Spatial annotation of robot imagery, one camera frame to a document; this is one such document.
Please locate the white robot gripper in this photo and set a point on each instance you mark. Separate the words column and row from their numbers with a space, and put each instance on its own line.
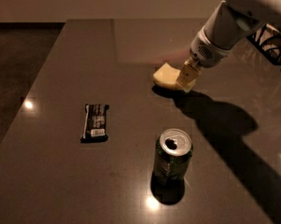
column 204, row 51

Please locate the yellow wavy sponge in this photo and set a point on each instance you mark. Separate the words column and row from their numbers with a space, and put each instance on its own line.
column 166, row 76

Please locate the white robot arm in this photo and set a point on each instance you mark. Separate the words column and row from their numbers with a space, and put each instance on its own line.
column 231, row 21

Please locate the green soda can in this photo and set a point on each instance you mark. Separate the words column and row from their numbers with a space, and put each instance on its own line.
column 173, row 151

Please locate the black snack bar wrapper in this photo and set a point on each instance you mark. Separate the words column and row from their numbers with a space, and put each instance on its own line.
column 94, row 127

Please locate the black wire basket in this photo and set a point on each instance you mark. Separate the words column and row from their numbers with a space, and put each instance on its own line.
column 267, row 40

